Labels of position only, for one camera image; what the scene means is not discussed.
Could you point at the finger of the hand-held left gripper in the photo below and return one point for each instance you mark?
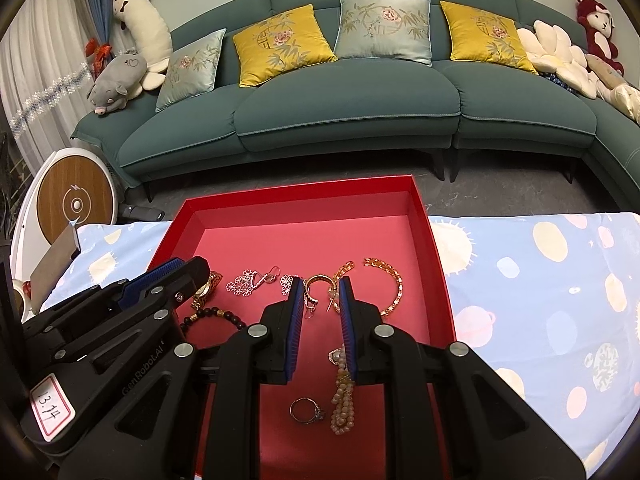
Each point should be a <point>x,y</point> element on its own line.
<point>150,320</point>
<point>165,266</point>

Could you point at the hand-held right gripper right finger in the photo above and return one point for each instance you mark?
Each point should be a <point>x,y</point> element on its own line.
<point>346,330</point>

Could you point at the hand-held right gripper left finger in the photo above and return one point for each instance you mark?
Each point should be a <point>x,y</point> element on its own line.
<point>298,330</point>

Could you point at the gold hoop earring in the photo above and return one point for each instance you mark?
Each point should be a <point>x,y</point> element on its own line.
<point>320,276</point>
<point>334,302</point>

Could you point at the silver flower earring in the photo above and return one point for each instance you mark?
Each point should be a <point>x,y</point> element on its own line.
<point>245,280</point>
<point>286,282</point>

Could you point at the red box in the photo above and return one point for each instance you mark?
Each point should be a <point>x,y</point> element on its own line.
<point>300,230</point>

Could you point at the brown notebook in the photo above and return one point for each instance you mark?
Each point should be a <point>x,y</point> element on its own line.
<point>55,255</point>

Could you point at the white appliance with wooden disc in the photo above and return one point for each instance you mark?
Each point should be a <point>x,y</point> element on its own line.
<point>75,195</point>

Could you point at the white rounded appliance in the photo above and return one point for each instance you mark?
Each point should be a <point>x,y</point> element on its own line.
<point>22,292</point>

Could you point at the blue printed tablecloth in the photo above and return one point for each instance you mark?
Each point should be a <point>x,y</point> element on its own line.
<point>525,285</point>

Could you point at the grey pig plush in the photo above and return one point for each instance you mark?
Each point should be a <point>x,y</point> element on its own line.
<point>117,80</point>

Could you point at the grey-green embroidered cushion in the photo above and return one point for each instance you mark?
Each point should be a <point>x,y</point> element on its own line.
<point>385,25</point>
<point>190,70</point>

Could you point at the red curtain tassel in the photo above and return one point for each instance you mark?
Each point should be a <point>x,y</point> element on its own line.
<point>100,52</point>

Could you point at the green sofa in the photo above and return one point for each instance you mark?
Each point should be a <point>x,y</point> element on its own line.
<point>350,100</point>

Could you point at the white cow plush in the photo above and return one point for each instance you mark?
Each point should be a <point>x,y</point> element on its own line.
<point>145,30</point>

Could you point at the white sheer curtain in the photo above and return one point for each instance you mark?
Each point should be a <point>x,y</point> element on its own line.
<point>40,60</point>

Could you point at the yellow embroidered cushion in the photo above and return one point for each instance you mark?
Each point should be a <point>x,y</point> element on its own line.
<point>487,35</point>
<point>280,45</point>

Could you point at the white flower cushion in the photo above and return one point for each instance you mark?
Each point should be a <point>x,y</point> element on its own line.
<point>555,55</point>

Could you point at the cream satin pillow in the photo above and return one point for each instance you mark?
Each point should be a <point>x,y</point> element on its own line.
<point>627,105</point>

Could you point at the beige plush pillow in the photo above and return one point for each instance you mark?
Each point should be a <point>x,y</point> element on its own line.
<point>605,77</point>

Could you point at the red monkey plush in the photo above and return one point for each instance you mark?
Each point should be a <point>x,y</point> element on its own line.
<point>600,30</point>

